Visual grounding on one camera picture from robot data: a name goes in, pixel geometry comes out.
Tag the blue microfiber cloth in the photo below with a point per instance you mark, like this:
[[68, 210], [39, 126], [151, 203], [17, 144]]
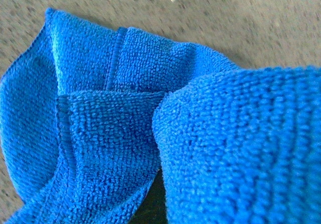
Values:
[[89, 115]]

